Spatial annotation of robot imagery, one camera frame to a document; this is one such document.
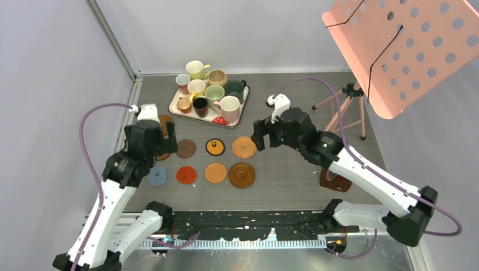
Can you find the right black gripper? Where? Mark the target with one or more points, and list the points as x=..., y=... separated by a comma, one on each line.
x=257, y=136

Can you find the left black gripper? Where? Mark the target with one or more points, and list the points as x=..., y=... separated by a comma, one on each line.
x=169, y=145

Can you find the brown ridged wooden coaster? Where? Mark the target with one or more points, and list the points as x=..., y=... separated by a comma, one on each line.
x=163, y=157

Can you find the dark walnut round coaster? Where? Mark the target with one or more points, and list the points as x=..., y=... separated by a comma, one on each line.
x=186, y=148

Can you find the woven rattan coaster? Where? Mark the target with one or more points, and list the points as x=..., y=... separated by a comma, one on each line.
x=243, y=147

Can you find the red apple smiley coaster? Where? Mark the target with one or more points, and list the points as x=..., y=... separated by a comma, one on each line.
x=186, y=175

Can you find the blue round coaster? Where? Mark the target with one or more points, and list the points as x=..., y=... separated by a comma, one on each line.
x=158, y=176

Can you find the dark brown ridged coaster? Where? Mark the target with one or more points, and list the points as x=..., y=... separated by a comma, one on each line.
x=241, y=175

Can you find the orange black smiley coaster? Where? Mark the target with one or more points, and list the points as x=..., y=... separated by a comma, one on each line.
x=215, y=147

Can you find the light orange round coaster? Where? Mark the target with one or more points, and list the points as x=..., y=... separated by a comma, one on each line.
x=215, y=172

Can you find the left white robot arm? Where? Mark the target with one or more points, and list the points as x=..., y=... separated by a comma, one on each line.
x=96, y=248

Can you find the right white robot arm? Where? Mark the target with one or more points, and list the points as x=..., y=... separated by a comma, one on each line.
x=404, y=210

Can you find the small orange cup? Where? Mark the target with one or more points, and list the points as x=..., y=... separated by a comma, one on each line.
x=184, y=105

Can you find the dark maroon cup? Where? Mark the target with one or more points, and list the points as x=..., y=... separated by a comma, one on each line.
x=200, y=105

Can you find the light green cup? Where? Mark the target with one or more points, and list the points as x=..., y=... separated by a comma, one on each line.
x=214, y=93

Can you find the small pink white cup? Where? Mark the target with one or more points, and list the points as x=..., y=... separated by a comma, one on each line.
x=182, y=82

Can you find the beige brown cup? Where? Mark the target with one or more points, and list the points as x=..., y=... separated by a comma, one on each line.
x=217, y=77

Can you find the pink white mug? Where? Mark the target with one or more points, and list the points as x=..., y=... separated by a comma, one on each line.
x=229, y=107

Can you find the dark green mug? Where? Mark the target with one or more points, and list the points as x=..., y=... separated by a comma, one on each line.
x=236, y=88

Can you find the cream serving tray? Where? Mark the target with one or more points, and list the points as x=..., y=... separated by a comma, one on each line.
x=213, y=116

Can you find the yellow mug middle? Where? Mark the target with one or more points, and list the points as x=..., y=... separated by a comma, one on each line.
x=196, y=88

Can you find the yellow mug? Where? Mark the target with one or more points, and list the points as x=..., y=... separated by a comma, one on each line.
x=197, y=70
x=196, y=88

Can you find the yellow mug back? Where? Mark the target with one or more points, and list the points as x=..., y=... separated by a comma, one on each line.
x=197, y=70

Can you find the brown leather holder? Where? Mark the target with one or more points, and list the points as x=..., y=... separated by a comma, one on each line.
x=333, y=181

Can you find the pink tripod legs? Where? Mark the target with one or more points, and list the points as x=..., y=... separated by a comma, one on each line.
x=353, y=93

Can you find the pink perforated music stand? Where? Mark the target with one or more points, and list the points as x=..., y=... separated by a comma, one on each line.
x=400, y=50

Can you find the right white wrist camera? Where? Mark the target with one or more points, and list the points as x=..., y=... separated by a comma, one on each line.
x=280, y=103

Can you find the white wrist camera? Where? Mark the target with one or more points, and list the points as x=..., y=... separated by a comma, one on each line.
x=145, y=112
x=280, y=103

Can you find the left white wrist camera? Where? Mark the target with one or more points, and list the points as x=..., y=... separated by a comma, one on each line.
x=145, y=112

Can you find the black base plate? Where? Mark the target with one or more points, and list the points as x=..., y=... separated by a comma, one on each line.
x=251, y=225

